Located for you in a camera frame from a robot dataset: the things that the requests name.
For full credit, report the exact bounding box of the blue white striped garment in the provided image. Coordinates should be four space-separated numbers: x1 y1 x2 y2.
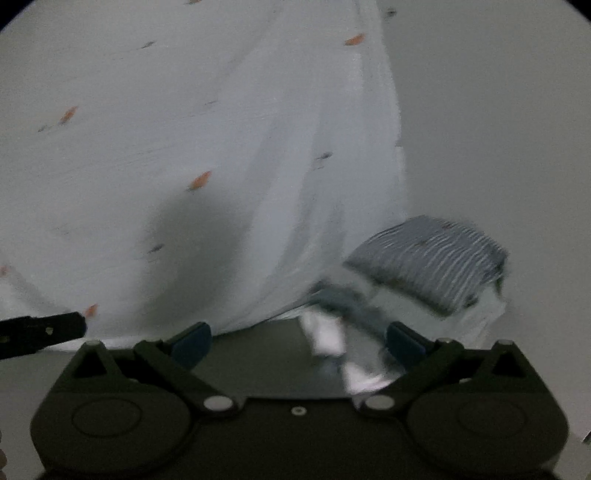
344 215 509 320

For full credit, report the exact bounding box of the small white garment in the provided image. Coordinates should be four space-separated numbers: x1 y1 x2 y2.
299 311 402 395

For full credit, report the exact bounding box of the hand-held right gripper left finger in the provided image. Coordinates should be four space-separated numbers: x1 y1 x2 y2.
69 322 241 415

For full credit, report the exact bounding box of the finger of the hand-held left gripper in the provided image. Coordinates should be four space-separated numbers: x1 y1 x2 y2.
0 311 88 361

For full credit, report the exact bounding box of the grey-blue garment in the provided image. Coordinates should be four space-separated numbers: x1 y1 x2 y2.
310 281 393 344

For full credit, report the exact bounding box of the white cloth with orange prints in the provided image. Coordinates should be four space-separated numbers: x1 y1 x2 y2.
0 0 409 352

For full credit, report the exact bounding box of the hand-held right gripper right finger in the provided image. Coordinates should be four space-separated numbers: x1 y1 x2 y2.
353 322 527 415

